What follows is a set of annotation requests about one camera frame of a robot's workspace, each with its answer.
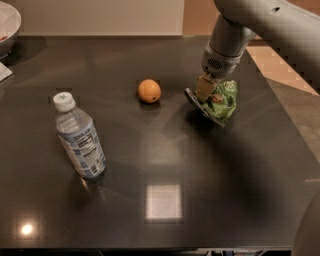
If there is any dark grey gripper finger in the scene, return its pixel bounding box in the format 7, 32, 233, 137
184, 88, 225, 127

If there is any green jalapeno chip bag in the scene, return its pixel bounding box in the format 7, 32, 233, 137
203, 81, 237, 123

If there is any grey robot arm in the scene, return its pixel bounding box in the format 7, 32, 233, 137
185, 0, 320, 126

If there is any orange round fruit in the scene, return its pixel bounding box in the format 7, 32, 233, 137
138, 79, 161, 104

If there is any clear plastic water bottle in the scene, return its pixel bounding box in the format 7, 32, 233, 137
53, 92, 106, 179

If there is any white paper sheet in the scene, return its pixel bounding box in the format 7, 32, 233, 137
0, 62, 13, 82

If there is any white bowl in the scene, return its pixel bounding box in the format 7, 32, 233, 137
0, 1, 22, 58

